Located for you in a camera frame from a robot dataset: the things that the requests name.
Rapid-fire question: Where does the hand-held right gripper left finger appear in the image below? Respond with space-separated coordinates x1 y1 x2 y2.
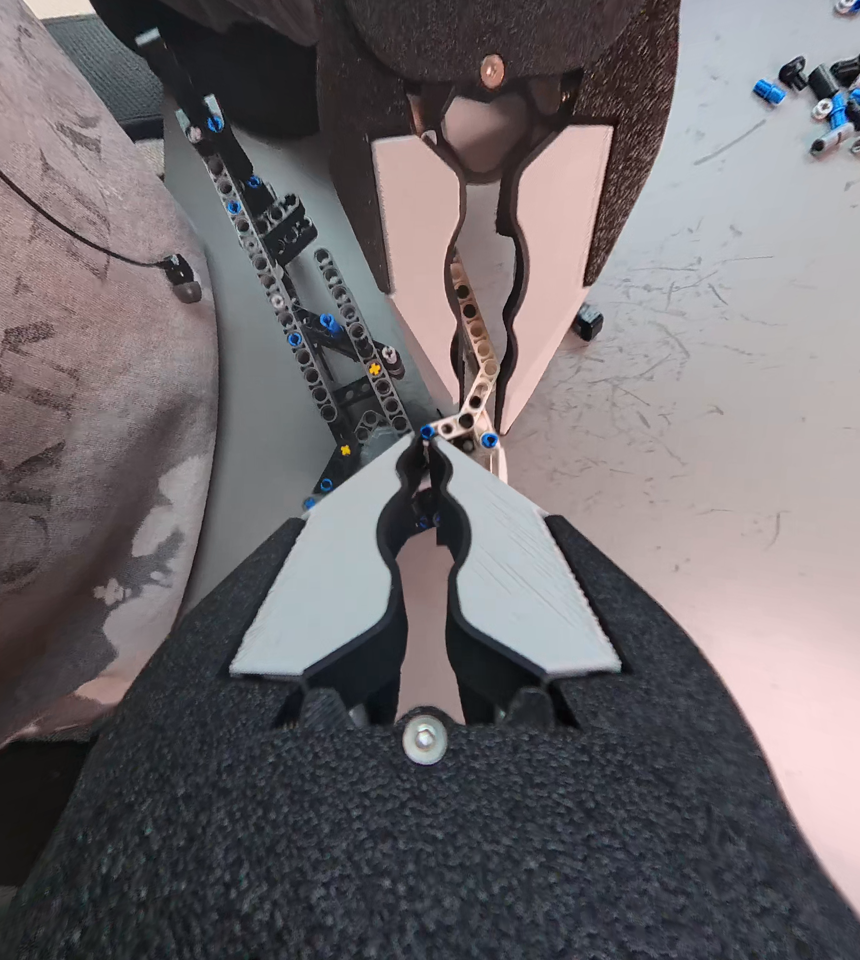
228 433 425 680

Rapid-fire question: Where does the black earbud cable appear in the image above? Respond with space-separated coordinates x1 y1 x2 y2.
0 120 204 305

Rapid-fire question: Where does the white bent brick beam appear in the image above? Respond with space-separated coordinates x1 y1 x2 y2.
430 251 507 481

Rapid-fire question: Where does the pile of small toy connectors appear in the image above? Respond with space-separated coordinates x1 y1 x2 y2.
752 0 860 159

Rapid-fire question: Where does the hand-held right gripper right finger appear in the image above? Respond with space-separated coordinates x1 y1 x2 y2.
430 436 623 681

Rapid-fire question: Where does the black round cushion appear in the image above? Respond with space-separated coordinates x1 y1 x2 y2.
88 0 322 140

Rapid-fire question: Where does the grey black toy truck chassis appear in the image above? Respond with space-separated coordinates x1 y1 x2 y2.
133 26 419 519

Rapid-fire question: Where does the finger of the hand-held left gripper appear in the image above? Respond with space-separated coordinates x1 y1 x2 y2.
496 123 617 438
370 133 468 411

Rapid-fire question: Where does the black chair armrest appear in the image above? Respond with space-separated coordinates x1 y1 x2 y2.
43 15 168 144

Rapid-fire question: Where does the person's grey printed sweatshirt torso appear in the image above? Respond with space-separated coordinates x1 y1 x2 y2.
0 0 221 781

